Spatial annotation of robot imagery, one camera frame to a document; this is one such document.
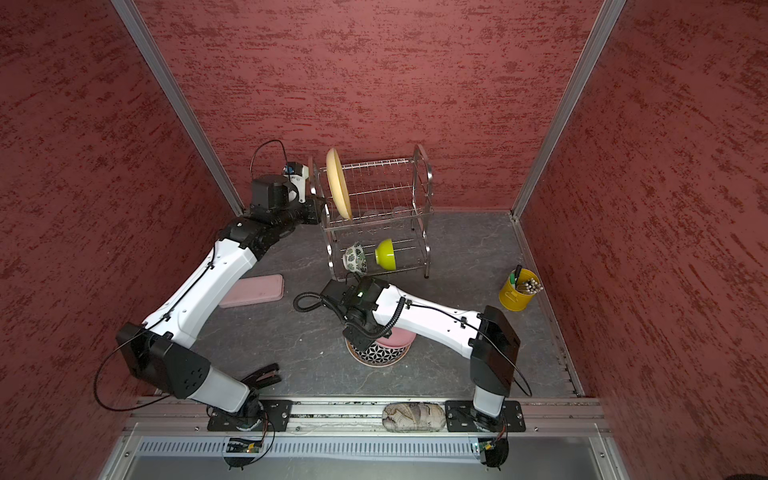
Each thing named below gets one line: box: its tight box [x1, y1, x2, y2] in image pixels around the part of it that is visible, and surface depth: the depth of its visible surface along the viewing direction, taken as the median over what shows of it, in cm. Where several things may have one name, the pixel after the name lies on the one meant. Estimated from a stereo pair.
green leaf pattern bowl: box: [342, 244, 368, 274], surface depth 92 cm
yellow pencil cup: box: [499, 264, 544, 312], surface depth 91 cm
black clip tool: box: [240, 363, 282, 390], surface depth 81 cm
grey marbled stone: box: [382, 402, 447, 433], surface depth 73 cm
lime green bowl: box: [375, 238, 397, 271], surface depth 94 cm
